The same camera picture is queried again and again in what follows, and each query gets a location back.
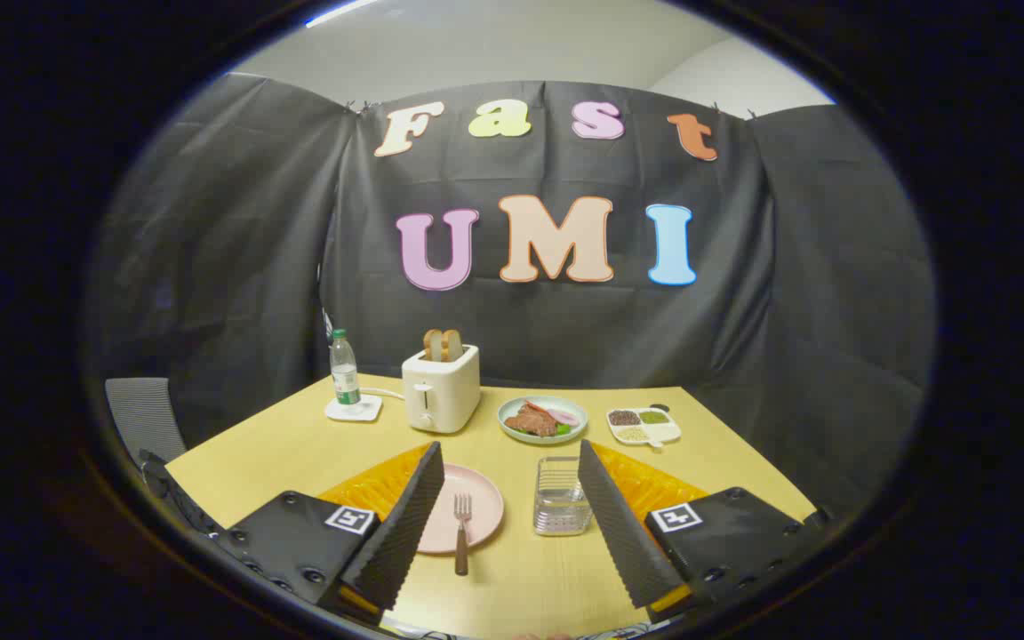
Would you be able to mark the cream white toaster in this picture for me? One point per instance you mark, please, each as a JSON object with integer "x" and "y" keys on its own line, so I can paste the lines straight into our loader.
{"x": 450, "y": 391}

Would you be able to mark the brown toast slice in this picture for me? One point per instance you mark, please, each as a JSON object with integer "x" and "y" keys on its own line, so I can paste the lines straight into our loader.
{"x": 432, "y": 347}
{"x": 452, "y": 347}

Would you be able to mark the pink plate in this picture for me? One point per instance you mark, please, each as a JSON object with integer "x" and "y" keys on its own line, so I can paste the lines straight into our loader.
{"x": 481, "y": 489}

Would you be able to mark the brown meat slice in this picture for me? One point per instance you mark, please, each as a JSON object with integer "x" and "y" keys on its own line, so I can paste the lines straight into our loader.
{"x": 530, "y": 421}

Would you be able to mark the pale green plate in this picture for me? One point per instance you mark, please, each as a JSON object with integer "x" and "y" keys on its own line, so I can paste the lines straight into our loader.
{"x": 507, "y": 418}

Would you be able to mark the black backdrop cloth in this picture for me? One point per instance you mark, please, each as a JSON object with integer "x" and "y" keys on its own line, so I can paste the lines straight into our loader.
{"x": 565, "y": 329}

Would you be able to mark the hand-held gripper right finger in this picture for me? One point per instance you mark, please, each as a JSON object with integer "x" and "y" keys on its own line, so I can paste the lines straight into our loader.
{"x": 619, "y": 524}

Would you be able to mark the pink ham slice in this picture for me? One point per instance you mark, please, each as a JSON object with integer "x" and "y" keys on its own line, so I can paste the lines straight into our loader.
{"x": 563, "y": 416}

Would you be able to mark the white divided condiment dish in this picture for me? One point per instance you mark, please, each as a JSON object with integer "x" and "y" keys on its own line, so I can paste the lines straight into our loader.
{"x": 663, "y": 433}

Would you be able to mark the clear plastic water bottle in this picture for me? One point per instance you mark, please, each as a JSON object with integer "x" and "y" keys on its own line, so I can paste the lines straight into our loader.
{"x": 345, "y": 373}

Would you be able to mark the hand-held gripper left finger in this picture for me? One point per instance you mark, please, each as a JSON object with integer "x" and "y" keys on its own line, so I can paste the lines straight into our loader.
{"x": 405, "y": 524}

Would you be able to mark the white square coaster tray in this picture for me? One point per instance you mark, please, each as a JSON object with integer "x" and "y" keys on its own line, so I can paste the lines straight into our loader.
{"x": 371, "y": 411}

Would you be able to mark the grey mesh office chair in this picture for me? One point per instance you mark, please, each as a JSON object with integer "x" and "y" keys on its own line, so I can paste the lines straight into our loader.
{"x": 143, "y": 413}

